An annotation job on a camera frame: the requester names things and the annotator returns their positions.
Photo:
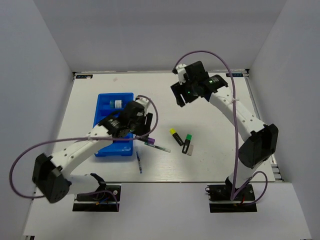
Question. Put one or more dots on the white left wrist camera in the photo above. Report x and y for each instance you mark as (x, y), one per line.
(144, 102)

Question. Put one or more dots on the yellow cap highlighter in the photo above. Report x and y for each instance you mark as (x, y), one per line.
(176, 136)

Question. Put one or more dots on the corner label sticker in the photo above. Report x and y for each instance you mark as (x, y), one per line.
(84, 76)
(235, 75)

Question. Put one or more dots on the green cap highlighter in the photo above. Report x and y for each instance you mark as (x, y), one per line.
(186, 144)

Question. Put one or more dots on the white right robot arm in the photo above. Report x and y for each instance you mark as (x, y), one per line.
(259, 139)

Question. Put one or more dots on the aluminium table edge rail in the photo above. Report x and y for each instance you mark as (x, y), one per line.
(255, 99)

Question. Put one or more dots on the blue white pen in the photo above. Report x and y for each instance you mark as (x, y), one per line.
(138, 160)

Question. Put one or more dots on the left corner label sticker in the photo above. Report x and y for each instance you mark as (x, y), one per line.
(84, 76)

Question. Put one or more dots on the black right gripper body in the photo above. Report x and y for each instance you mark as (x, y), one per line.
(190, 84)

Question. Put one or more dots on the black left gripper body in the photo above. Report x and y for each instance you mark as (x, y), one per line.
(138, 127)

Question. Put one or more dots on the grey eraser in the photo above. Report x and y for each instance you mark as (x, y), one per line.
(190, 150)

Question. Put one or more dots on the purple cap black marker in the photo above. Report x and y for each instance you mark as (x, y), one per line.
(149, 140)

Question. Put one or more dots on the blue gel jar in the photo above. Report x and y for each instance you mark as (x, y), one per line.
(116, 104)

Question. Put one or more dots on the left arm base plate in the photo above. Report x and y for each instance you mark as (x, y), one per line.
(108, 200)

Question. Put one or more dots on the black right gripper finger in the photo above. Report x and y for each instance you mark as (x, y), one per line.
(191, 93)
(179, 93)

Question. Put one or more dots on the right corner label sticker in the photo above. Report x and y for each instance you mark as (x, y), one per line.
(235, 75)

